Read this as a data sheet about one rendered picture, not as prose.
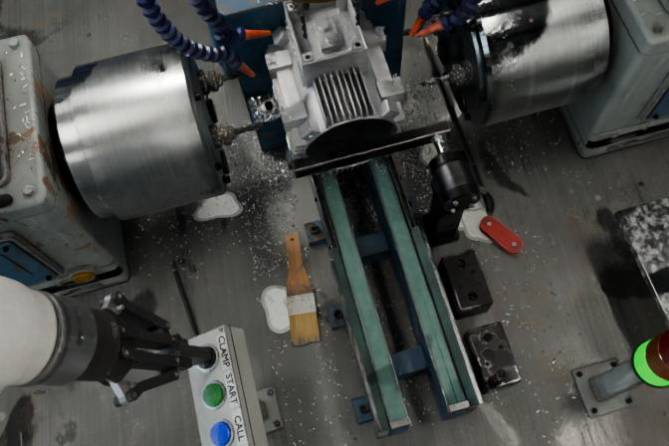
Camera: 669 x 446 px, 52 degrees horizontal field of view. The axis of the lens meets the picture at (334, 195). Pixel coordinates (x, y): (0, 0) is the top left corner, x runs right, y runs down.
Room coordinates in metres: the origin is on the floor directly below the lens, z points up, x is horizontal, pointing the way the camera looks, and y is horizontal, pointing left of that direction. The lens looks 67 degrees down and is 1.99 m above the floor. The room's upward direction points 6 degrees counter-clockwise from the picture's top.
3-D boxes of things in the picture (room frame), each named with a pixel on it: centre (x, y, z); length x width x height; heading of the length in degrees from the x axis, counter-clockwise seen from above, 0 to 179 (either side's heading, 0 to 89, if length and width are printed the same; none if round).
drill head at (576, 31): (0.66, -0.35, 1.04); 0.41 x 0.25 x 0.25; 99
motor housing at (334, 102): (0.60, -0.02, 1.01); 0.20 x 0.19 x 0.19; 9
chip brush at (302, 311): (0.35, 0.08, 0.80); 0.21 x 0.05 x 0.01; 3
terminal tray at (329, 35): (0.64, -0.01, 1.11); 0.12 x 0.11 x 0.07; 9
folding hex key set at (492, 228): (0.40, -0.29, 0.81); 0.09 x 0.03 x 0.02; 40
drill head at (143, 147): (0.55, 0.33, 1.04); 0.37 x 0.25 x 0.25; 99
